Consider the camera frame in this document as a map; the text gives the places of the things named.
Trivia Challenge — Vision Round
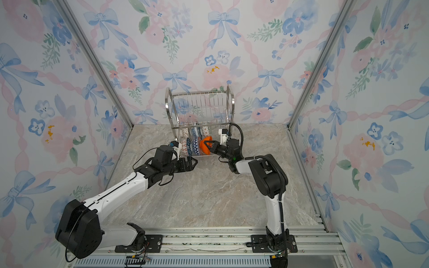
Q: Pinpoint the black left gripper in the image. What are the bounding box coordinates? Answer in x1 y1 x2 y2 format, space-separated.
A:
164 155 198 176

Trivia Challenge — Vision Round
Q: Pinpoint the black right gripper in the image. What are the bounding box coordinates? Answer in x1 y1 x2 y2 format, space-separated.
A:
206 140 234 163

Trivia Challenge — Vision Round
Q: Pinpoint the orange plastic bowl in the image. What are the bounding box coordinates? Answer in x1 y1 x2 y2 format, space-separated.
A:
200 136 212 155

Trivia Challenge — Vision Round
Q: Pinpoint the red geometric pattern bowl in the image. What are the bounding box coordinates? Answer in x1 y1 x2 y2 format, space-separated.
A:
181 138 189 156

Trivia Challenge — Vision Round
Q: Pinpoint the blue geometric pattern bowl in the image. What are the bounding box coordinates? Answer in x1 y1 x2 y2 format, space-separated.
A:
186 137 201 156

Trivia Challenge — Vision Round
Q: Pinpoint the maroon white pattern bowl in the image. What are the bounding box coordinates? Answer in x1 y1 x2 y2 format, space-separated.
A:
181 127 190 140

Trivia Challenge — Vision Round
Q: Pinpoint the steel wire dish rack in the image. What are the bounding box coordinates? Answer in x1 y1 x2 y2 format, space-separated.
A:
165 86 235 142

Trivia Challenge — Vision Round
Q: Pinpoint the green pattern bowl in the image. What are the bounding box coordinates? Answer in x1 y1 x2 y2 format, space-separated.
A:
201 126 211 137

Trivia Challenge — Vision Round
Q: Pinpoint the blue floral bowl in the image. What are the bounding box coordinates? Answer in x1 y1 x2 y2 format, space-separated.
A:
191 126 203 139

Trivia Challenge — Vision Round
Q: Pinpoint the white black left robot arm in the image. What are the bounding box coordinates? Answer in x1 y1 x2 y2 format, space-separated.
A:
55 145 198 259

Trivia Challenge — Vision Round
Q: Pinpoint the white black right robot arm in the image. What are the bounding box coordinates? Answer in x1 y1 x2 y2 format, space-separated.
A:
203 138 295 253

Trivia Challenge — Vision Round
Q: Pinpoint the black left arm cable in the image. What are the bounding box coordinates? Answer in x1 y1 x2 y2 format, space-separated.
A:
132 147 175 186

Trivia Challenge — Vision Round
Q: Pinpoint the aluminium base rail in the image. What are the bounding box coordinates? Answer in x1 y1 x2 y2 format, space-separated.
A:
63 224 351 268

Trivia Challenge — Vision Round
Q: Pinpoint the aluminium corner post left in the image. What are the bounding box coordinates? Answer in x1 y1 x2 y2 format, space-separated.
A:
53 0 134 128

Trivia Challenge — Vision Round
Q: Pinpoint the aluminium corner post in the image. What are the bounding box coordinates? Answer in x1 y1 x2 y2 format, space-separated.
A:
53 0 134 128
287 0 355 131

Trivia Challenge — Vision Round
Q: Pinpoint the aluminium corner post right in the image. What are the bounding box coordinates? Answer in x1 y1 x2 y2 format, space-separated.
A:
287 0 355 131

